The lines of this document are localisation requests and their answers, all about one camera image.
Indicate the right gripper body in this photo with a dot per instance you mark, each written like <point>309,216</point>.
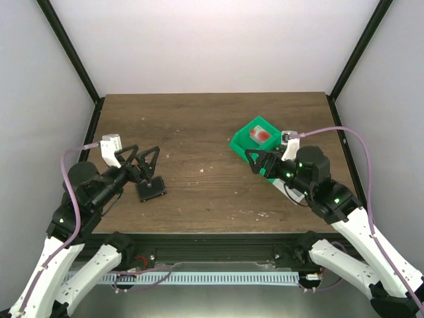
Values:
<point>273,163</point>

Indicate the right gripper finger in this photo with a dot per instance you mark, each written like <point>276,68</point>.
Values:
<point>258,153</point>
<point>259,163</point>

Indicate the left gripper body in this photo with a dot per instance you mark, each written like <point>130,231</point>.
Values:
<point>133,169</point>

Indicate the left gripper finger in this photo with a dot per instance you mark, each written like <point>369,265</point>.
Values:
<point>126,155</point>
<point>146,163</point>

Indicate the black card holder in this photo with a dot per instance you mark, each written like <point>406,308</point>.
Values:
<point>150,189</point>

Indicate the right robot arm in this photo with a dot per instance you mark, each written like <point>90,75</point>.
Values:
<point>393,286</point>

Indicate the red dotted card stack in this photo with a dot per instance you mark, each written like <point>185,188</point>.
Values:
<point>259,135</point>

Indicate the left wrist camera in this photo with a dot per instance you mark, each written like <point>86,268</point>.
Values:
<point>110,144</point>

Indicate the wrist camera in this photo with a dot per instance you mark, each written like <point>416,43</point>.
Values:
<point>110,144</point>
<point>291,143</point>

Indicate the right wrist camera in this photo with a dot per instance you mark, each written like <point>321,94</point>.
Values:
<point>291,143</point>

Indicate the black aluminium frame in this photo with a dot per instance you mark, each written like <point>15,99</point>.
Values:
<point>281,249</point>

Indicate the light blue cable duct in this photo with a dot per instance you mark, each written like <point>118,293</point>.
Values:
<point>206,278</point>

